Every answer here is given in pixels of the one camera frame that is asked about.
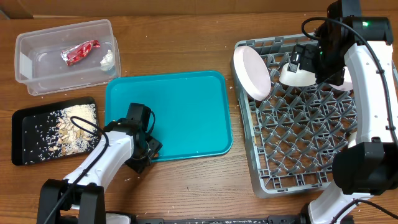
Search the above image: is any white paper cup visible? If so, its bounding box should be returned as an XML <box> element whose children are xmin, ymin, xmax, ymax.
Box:
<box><xmin>348</xmin><ymin>131</ymin><xmax>358</xmax><ymax>148</ymax></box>

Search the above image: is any black plastic tray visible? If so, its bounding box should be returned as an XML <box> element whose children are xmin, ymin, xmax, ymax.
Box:
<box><xmin>11</xmin><ymin>96</ymin><xmax>98</xmax><ymax>166</ymax></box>

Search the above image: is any pink bowl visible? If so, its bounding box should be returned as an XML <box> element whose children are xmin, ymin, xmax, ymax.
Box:
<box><xmin>330</xmin><ymin>74</ymin><xmax>353</xmax><ymax>91</ymax></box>

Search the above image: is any rice pile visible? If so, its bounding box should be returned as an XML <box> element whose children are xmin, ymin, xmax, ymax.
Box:
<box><xmin>23</xmin><ymin>103</ymin><xmax>98</xmax><ymax>161</ymax></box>

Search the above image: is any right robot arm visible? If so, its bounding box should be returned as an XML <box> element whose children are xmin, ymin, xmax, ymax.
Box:
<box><xmin>279</xmin><ymin>0</ymin><xmax>397</xmax><ymax>223</ymax></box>

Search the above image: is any grey dishwasher rack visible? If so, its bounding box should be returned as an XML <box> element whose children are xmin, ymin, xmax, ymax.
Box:
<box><xmin>234</xmin><ymin>34</ymin><xmax>358</xmax><ymax>198</ymax></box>

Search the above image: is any white tissue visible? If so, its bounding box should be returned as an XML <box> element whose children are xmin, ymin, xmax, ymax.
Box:
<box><xmin>100</xmin><ymin>50</ymin><xmax>114</xmax><ymax>72</ymax></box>

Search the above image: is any red snack wrapper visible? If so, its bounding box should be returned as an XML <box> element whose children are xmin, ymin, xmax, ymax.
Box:
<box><xmin>60</xmin><ymin>40</ymin><xmax>100</xmax><ymax>66</ymax></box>

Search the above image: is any teal serving tray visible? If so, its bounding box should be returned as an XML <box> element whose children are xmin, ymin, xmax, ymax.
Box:
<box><xmin>104</xmin><ymin>70</ymin><xmax>233</xmax><ymax>162</ymax></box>

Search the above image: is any pink plate with food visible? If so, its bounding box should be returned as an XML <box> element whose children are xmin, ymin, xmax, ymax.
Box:
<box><xmin>232</xmin><ymin>46</ymin><xmax>271</xmax><ymax>101</ymax></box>

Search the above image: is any white bowl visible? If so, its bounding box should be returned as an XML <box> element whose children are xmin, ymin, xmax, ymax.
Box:
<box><xmin>279</xmin><ymin>63</ymin><xmax>316</xmax><ymax>87</ymax></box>

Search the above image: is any clear plastic bin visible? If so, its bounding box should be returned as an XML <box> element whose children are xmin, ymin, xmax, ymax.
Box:
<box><xmin>14</xmin><ymin>19</ymin><xmax>121</xmax><ymax>96</ymax></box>

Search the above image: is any peanut shells pile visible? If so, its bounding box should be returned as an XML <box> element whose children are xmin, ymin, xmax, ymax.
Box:
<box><xmin>48</xmin><ymin>118</ymin><xmax>91</xmax><ymax>157</ymax></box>

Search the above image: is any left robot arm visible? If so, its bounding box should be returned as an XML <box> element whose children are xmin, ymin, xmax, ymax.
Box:
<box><xmin>37</xmin><ymin>103</ymin><xmax>162</xmax><ymax>223</ymax></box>

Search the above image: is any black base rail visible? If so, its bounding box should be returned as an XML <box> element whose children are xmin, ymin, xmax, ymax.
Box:
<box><xmin>105</xmin><ymin>213</ymin><xmax>355</xmax><ymax>224</ymax></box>

